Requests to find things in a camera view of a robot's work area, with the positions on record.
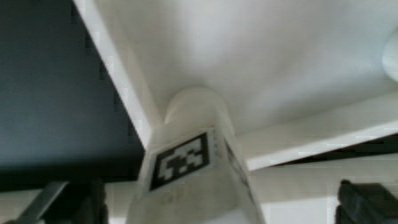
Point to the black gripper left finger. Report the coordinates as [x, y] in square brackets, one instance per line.
[69, 204]

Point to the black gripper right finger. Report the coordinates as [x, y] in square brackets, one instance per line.
[369, 204]

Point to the white square tabletop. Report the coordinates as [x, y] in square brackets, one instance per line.
[285, 55]

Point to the white L-shaped obstacle fence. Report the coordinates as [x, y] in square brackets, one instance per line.
[296, 190]

